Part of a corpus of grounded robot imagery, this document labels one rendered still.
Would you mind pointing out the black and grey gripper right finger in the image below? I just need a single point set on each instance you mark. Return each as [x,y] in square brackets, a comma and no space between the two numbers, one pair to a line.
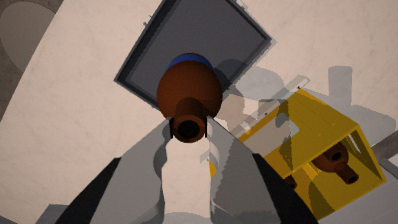
[246,189]

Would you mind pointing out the yellow crate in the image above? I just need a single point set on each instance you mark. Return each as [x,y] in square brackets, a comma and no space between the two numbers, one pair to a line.
[299,130]

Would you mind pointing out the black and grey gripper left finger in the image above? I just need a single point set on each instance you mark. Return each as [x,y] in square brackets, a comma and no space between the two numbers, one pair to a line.
[127,190]

